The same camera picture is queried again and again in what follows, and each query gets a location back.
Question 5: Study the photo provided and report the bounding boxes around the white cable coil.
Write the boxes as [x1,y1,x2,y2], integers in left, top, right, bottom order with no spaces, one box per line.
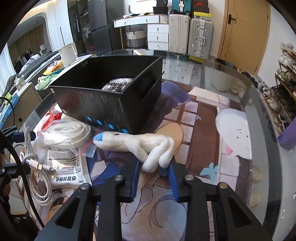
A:
[19,124,57,207]

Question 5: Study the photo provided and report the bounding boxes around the white printed pouch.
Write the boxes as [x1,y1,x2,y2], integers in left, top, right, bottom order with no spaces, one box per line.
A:
[45,150,91,190]

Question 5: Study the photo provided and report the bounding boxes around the white plush toy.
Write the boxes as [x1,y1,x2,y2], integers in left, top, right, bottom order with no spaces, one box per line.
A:
[93,132,175,173]

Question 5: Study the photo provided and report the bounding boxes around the white rope bag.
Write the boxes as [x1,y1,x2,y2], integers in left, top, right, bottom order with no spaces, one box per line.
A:
[34,119,95,157]

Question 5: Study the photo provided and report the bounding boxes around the red balloon glue bag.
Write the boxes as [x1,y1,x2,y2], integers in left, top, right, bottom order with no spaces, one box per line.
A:
[41,113,62,131]

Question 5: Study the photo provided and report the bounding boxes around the adidas laces bag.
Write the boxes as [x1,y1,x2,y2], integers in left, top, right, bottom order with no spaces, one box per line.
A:
[102,78,133,92]

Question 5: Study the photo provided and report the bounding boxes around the anime printed table mat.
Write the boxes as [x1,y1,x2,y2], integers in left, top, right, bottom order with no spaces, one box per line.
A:
[28,79,254,241]

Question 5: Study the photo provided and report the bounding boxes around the grey side cabinet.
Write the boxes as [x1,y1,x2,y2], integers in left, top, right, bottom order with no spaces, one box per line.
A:
[0,54,93,130]

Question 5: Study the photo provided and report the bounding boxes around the black cardboard box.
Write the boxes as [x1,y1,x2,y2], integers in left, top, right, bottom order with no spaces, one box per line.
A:
[49,55,163,135]

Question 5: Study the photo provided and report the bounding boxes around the purple bag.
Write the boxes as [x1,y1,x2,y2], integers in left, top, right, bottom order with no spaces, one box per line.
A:
[277,120,296,150]

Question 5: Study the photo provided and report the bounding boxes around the white trash bin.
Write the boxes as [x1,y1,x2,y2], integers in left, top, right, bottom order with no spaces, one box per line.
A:
[211,58,234,92]

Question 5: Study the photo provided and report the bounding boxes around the white electric kettle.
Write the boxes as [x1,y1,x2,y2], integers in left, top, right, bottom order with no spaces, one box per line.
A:
[59,43,78,67]

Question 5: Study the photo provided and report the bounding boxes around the shoe rack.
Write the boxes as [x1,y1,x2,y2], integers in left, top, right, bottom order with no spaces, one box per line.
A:
[266,43,295,133]

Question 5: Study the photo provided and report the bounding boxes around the woven laundry basket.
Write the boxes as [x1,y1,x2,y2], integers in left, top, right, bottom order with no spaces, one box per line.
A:
[126,29,147,49]

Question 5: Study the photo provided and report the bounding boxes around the silver suitcase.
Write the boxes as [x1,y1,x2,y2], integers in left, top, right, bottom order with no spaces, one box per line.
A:
[187,17,214,59]

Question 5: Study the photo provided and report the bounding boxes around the wooden door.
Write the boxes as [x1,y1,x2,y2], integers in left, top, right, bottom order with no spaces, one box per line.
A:
[218,1,270,74]

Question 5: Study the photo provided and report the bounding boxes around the black refrigerator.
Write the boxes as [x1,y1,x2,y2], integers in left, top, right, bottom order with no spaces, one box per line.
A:
[88,0,123,56]

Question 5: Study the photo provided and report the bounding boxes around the white drawer desk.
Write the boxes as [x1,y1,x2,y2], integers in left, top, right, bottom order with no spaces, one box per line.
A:
[113,15,169,51]

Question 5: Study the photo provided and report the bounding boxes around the white suitcase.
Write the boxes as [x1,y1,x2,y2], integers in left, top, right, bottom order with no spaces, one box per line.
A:
[168,14,191,54]

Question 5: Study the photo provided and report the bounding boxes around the black bag on desk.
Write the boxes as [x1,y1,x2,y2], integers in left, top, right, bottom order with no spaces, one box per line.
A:
[153,0,168,15]

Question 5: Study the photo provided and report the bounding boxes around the stacked shoe boxes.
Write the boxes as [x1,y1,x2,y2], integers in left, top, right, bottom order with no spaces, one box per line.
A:
[192,0,212,18]

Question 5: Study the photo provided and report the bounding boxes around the teal suitcase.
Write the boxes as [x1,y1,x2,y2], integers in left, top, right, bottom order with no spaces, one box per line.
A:
[172,0,192,13]

